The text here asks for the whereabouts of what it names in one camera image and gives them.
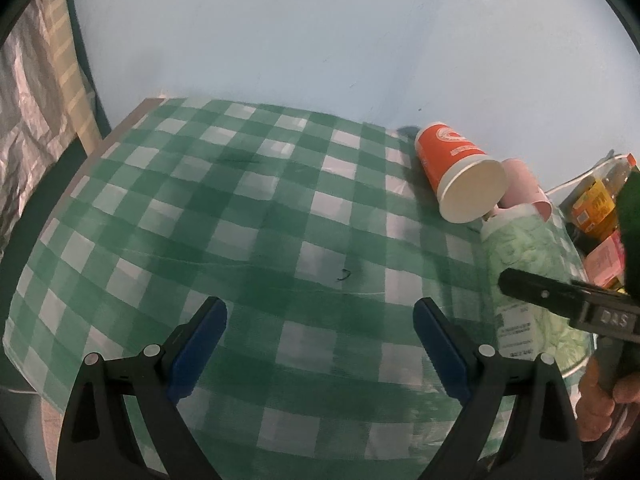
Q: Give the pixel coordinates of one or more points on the brown drink bottle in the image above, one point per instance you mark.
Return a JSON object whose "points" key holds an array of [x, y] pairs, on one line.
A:
{"points": [[617, 173]]}

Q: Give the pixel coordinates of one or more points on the pink package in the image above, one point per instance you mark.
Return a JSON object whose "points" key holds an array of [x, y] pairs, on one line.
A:
{"points": [[605, 265]]}

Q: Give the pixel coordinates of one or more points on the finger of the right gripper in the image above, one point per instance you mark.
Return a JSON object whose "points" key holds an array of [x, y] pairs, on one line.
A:
{"points": [[574, 300]]}

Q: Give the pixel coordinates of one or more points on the pink plastic mug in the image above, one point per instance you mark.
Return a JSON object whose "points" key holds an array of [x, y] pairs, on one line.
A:
{"points": [[523, 188]]}

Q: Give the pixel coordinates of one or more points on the green leaf paper cup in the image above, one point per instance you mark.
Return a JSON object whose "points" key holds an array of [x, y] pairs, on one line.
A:
{"points": [[520, 238]]}

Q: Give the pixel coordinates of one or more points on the red paper cup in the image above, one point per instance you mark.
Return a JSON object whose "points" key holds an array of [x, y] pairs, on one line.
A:
{"points": [[467, 182]]}

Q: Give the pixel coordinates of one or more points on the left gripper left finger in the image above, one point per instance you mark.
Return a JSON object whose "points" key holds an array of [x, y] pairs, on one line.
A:
{"points": [[97, 440]]}

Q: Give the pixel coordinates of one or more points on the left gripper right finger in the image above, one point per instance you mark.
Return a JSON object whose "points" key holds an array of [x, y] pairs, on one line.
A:
{"points": [[540, 441]]}

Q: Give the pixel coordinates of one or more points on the silver foil sheet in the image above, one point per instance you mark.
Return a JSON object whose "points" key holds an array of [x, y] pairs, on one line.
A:
{"points": [[35, 129]]}

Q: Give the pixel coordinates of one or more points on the right hand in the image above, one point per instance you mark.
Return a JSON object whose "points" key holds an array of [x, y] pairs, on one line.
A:
{"points": [[595, 407]]}

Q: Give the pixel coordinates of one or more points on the striped beige fabric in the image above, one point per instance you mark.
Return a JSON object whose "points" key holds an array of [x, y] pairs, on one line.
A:
{"points": [[76, 93]]}

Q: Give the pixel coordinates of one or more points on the green checkered tablecloth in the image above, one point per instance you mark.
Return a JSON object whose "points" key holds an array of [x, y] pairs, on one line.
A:
{"points": [[319, 234]]}

